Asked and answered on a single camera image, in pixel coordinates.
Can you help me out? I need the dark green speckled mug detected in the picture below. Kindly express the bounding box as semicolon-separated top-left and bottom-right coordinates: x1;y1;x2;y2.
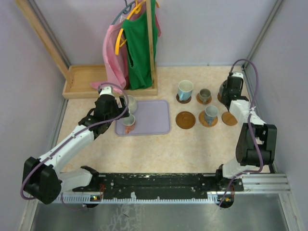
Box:
219;80;228;97

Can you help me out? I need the orange printed mug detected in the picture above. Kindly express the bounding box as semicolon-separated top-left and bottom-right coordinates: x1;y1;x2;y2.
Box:
122;115;136;134

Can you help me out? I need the small olive green cup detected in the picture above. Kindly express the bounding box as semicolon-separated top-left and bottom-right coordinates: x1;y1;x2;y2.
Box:
199;89;211;103

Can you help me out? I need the grey blue printed mug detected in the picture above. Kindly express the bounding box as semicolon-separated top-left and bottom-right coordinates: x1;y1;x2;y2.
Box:
204;105;218;125

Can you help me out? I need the light blue mug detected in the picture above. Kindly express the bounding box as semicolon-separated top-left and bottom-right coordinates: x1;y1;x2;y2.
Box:
178;80;193;101

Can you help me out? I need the brown grooved coaster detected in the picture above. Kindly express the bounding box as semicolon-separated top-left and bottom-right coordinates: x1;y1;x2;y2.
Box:
217;93;223;103
176;111;196;129

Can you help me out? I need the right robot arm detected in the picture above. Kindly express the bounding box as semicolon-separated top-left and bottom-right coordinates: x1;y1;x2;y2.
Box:
215;72;277;191

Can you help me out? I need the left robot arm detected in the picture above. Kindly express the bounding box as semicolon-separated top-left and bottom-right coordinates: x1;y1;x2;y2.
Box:
20;82;129;205

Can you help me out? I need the light bamboo coaster right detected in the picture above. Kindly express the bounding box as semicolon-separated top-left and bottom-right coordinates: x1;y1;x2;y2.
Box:
221;112;238;126

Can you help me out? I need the light wood coaster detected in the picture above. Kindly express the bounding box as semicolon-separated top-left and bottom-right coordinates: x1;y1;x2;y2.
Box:
196;93;212;105

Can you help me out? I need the woven rattan coaster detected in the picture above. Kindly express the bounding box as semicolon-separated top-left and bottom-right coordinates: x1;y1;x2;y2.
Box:
198;111;218;128

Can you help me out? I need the dark walnut coaster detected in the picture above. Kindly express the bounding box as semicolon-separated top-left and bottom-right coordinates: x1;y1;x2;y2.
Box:
176;94;192;104

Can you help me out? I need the white speckled mug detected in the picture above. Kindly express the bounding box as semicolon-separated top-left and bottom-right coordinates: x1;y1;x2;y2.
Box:
128;95;138;114

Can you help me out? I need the pink shirt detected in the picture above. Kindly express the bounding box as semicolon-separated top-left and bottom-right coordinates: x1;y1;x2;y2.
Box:
90;5;162;95

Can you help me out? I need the wooden rack base tray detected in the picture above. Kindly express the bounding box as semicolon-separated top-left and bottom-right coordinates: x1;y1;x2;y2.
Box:
62;64;158;99

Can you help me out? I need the lavender plastic tray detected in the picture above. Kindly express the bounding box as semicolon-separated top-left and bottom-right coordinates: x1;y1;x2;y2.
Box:
115;100;170;136

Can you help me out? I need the yellow hanger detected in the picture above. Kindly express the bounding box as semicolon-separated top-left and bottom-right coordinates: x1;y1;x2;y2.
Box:
115;0;161;55

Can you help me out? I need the green tank top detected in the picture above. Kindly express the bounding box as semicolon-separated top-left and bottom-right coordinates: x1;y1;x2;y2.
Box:
122;12;152;90

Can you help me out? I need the grey blue hanger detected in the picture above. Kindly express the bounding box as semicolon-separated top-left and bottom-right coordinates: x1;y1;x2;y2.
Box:
111;0;135;25

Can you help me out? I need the leaning wooden beam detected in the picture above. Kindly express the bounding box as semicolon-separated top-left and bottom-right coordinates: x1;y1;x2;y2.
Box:
15;0;72;86

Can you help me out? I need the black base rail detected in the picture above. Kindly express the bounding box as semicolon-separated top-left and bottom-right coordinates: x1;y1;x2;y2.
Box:
73;170;230;200

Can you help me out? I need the wooden rack post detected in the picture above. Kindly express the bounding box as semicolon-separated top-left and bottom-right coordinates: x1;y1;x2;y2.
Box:
146;0;155;89

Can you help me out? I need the aluminium frame rail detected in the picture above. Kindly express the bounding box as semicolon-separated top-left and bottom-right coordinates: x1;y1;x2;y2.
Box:
52;173;291;208

